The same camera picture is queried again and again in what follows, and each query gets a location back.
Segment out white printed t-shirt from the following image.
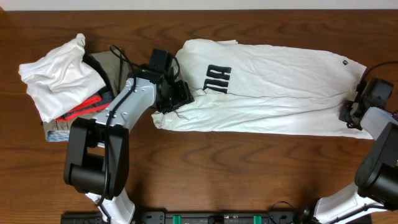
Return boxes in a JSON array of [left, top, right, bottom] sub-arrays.
[[152, 39, 370, 139]]

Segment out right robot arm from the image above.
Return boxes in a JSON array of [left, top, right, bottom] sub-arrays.
[[303, 78, 397, 224]]

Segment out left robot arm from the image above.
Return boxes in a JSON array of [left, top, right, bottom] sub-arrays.
[[60, 45, 194, 223]]

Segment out dark red-trimmed folded garment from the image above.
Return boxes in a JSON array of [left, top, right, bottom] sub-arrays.
[[56, 51, 114, 122]]

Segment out olive folded trousers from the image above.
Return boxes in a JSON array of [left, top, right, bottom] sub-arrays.
[[42, 53, 129, 137]]

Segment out white folded shirt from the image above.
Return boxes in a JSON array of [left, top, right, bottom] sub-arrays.
[[19, 34, 106, 123]]

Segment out light blue folded garment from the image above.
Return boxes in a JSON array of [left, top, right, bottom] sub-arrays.
[[46, 130, 70, 142]]

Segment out right black cable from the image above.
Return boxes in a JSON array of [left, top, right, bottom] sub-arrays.
[[360, 60, 398, 85]]

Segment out black cable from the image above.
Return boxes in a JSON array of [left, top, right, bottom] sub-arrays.
[[95, 44, 181, 224], [360, 60, 398, 85]]

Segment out left black cable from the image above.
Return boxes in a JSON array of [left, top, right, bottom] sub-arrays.
[[95, 44, 181, 224]]

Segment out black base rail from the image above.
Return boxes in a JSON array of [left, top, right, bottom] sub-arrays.
[[60, 212, 297, 224]]

